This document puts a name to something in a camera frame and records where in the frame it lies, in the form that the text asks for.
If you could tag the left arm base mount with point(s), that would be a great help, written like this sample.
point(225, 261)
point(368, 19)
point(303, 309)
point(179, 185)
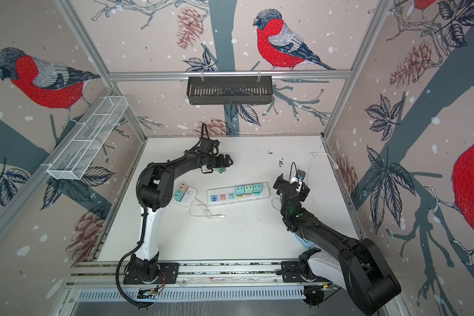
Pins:
point(141, 271)

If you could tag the white multicolour power strip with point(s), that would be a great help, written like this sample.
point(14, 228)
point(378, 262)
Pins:
point(227, 195)

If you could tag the white mesh shelf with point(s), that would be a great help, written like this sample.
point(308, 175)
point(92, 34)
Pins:
point(79, 153)

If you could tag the green plug adapter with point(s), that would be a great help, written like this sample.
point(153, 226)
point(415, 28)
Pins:
point(249, 189)
point(221, 170)

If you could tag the white square socket cube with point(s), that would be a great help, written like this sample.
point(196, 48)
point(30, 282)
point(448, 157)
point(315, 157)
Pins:
point(188, 198)

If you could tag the blue square socket cube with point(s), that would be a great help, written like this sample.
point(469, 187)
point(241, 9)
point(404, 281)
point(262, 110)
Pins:
point(305, 243)

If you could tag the pink plug adapter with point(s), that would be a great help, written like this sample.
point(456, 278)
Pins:
point(183, 188)

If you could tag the black wire basket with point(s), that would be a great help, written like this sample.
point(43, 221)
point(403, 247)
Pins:
point(230, 90)

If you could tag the teal plug adapter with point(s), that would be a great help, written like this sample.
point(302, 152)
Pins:
point(257, 188)
point(240, 191)
point(179, 194)

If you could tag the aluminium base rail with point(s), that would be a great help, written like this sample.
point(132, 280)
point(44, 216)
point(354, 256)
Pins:
point(196, 281)

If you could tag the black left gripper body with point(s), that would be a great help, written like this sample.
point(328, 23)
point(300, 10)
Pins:
point(217, 162)

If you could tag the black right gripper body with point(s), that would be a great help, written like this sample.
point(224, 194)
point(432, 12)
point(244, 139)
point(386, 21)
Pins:
point(284, 185)

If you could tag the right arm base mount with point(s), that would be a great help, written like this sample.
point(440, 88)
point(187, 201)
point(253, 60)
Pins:
point(299, 271)

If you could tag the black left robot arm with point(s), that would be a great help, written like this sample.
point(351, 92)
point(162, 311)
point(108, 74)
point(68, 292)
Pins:
point(155, 188)

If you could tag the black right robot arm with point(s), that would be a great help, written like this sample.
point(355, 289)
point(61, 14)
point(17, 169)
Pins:
point(358, 266)

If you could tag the teal plug adapter front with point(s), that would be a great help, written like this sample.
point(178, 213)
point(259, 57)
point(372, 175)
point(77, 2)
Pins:
point(179, 194)

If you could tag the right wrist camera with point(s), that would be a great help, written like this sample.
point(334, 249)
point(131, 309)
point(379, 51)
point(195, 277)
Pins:
point(299, 181)

